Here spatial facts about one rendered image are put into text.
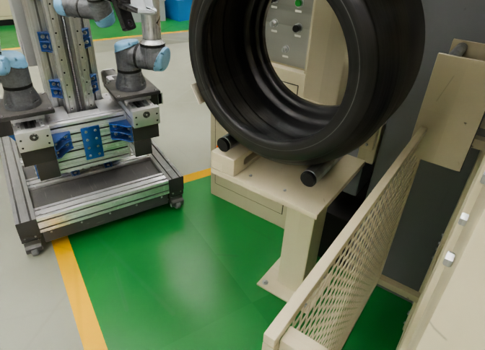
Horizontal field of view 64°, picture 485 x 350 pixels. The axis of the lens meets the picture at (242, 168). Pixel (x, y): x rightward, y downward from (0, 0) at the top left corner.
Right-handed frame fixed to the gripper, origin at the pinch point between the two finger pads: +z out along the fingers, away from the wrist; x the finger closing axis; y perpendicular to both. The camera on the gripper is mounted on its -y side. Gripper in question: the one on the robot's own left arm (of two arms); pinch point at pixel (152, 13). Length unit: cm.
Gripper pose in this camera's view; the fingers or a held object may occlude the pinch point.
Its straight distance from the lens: 134.7
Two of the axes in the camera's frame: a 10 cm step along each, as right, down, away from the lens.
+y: 1.4, -7.9, -6.0
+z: 8.0, 4.5, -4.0
